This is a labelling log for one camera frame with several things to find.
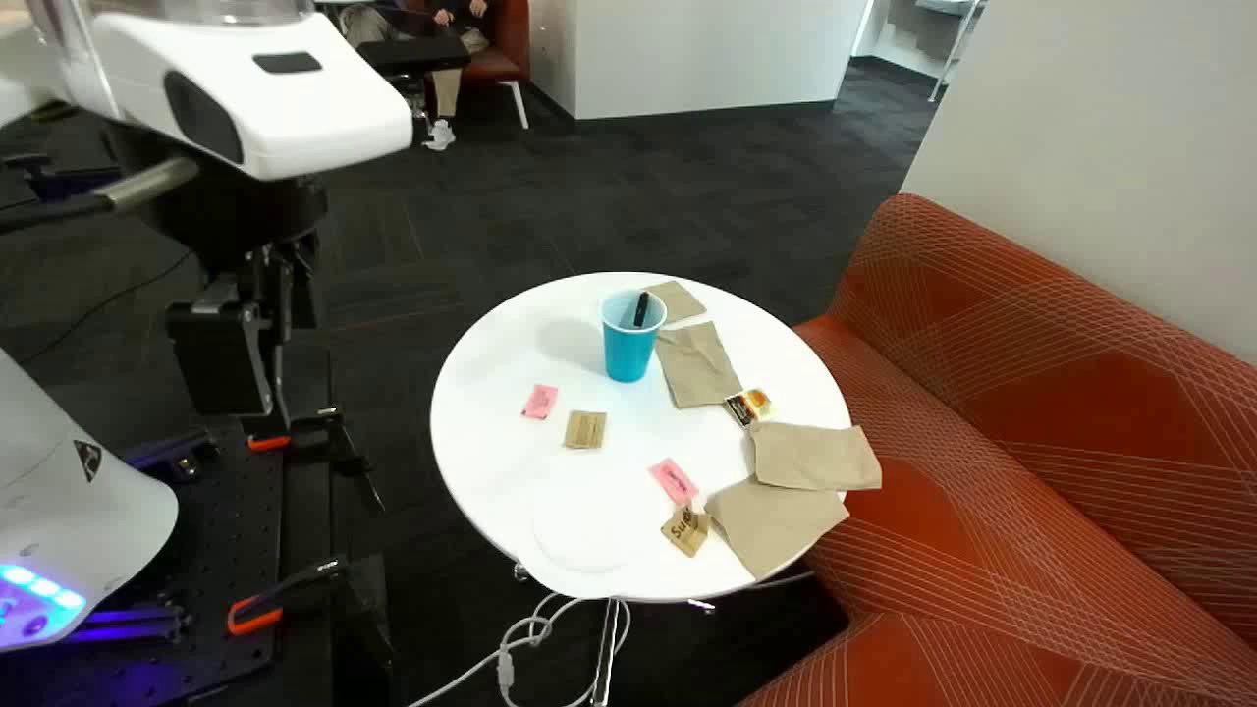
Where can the brown sachet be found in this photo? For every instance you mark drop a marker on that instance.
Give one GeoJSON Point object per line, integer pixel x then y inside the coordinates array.
{"type": "Point", "coordinates": [585, 430]}
{"type": "Point", "coordinates": [685, 532]}

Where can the brown paper napkin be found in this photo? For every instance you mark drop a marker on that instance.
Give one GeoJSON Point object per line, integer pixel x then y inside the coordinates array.
{"type": "Point", "coordinates": [776, 525]}
{"type": "Point", "coordinates": [680, 299]}
{"type": "Point", "coordinates": [697, 368]}
{"type": "Point", "coordinates": [815, 457]}

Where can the yellow black sauce packet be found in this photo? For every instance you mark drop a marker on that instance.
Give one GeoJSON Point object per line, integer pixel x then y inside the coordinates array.
{"type": "Point", "coordinates": [750, 407]}

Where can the blue plastic cup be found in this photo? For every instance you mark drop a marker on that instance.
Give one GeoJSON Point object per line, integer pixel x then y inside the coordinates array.
{"type": "Point", "coordinates": [628, 353]}

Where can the person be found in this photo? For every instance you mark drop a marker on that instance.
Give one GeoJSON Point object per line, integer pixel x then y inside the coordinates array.
{"type": "Point", "coordinates": [447, 88]}

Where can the black orange clamp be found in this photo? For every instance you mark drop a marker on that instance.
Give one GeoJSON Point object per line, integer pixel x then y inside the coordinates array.
{"type": "Point", "coordinates": [285, 594]}
{"type": "Point", "coordinates": [334, 442]}

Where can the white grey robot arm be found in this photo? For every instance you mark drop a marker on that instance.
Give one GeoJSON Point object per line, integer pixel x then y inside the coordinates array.
{"type": "Point", "coordinates": [226, 88]}

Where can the pink sachet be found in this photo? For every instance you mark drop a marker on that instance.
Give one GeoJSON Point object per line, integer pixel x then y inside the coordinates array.
{"type": "Point", "coordinates": [540, 402]}
{"type": "Point", "coordinates": [674, 481]}

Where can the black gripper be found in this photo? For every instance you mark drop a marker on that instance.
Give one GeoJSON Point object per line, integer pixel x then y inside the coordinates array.
{"type": "Point", "coordinates": [245, 216]}

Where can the orange patterned sofa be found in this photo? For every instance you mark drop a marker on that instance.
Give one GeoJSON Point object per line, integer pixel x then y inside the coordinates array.
{"type": "Point", "coordinates": [1031, 471]}

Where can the red chair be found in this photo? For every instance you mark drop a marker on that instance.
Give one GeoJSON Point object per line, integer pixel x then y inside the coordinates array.
{"type": "Point", "coordinates": [506, 49]}

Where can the black robot stand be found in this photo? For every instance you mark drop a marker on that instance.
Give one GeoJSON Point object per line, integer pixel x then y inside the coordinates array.
{"type": "Point", "coordinates": [226, 550]}

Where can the black marker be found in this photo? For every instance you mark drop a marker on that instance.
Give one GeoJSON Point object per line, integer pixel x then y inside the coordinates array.
{"type": "Point", "coordinates": [640, 309]}

